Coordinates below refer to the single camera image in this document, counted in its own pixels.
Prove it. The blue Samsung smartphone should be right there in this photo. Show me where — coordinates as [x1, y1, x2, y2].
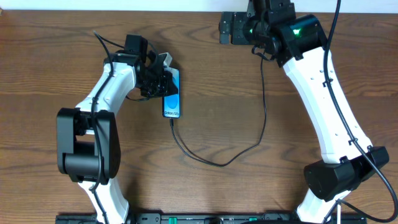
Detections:
[162, 67, 181, 119]

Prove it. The black charging cable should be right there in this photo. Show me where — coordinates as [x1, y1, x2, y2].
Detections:
[169, 55, 268, 167]

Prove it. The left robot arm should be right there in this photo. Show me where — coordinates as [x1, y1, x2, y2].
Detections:
[55, 34, 179, 223]

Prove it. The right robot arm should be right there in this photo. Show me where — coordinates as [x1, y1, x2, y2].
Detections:
[219, 1, 389, 223]

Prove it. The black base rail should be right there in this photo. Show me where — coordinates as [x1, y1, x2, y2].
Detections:
[55, 213, 367, 224]

